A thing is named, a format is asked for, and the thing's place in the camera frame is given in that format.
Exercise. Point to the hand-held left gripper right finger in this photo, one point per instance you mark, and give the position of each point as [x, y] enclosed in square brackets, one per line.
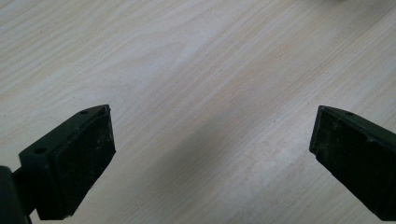
[358, 158]

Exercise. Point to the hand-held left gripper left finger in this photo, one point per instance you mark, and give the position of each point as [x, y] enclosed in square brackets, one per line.
[74, 158]

